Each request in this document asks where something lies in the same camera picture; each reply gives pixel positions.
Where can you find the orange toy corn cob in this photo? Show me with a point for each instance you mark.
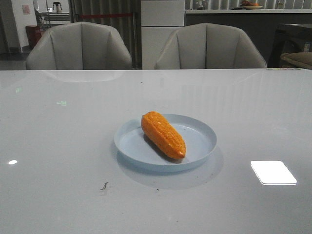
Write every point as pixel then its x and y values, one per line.
pixel 158 129

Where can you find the light blue round plate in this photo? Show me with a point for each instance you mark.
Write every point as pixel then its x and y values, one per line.
pixel 137 149

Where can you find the right beige upholstered chair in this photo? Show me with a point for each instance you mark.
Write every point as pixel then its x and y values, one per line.
pixel 209 46

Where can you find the beige upholstered chair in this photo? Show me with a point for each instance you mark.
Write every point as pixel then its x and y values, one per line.
pixel 209 46
pixel 80 46

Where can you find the white cabinet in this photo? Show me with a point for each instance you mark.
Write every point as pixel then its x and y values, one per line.
pixel 159 18

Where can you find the left beige upholstered chair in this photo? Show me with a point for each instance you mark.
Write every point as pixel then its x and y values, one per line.
pixel 80 46

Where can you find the dark counter cabinet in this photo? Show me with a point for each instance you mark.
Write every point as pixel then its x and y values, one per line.
pixel 260 25

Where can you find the fruit bowl on counter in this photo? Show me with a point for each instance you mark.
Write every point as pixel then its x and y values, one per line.
pixel 246 4

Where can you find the metal cart table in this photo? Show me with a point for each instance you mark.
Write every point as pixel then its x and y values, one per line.
pixel 47 19

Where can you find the red bin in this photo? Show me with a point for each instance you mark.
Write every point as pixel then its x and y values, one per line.
pixel 34 33

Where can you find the dark side table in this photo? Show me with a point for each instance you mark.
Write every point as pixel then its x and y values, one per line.
pixel 290 38

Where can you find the tan cushion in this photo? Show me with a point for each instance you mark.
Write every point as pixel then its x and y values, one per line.
pixel 299 60

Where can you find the pink wall notice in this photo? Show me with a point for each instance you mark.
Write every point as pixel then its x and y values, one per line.
pixel 26 9

